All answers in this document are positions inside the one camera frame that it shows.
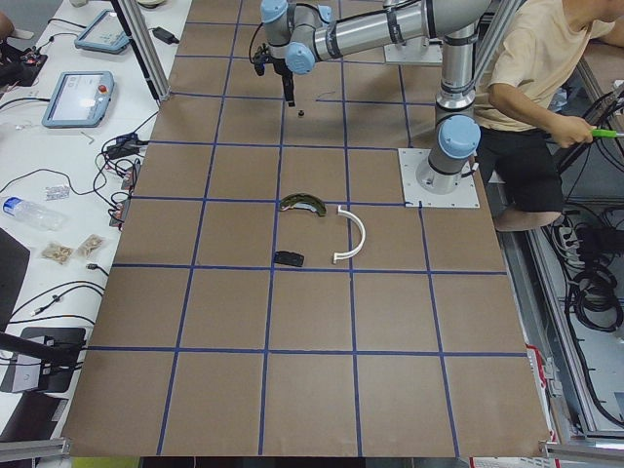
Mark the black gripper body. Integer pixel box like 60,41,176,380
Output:
282,70,294,101

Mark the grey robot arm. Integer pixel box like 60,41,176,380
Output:
249,1,488,194

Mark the black power adapter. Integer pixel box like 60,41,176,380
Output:
152,27,179,45

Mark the green curved brake shoe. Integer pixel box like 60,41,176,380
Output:
279,193,327,217

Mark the small black plastic block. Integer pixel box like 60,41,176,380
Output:
273,251,305,268

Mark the far teach pendant tablet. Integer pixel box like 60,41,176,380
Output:
74,10,129,55

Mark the teach pendant tablet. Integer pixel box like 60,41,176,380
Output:
42,71,115,129
74,10,129,55

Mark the near teach pendant tablet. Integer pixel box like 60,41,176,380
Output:
42,71,115,129

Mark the person in beige shirt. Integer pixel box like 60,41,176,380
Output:
474,0,623,232

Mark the bag of small parts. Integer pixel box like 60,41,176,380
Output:
41,242,74,265
75,234,106,258

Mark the clear plastic water bottle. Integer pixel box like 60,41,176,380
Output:
1,196,66,231

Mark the black monitor stand base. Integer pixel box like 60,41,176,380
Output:
1,327,87,394

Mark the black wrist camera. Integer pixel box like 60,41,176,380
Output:
252,44,271,76

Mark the aluminium frame post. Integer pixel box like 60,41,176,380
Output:
111,0,171,103

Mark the white curved plastic bracket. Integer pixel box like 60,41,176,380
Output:
331,205,368,264

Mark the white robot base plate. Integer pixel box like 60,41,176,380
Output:
398,148,480,209

